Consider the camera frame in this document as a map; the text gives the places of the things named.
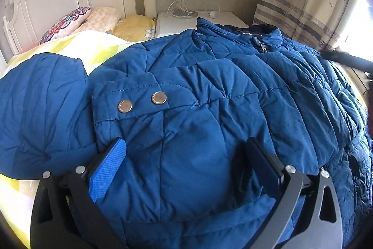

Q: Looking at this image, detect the blue quilted down jacket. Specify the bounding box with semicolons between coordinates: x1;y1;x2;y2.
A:
1;18;372;248

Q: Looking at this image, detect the yellow white checkered bedsheet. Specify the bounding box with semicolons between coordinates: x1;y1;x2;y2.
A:
1;30;131;248

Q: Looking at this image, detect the colourful patterned pillow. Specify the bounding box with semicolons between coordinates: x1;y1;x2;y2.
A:
39;6;91;45

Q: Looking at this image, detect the peach patterned pillow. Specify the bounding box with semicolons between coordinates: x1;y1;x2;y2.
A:
73;7;121;34

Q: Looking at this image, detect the yellow pillow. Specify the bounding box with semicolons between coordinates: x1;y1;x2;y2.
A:
113;14;156;42

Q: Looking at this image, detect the white bedside table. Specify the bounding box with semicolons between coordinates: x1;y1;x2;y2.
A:
155;11;248;38

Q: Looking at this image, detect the silver floor lamp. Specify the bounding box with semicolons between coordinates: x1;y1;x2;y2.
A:
169;0;197;19

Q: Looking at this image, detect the white charger with cable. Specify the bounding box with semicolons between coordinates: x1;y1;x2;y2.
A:
166;1;221;19

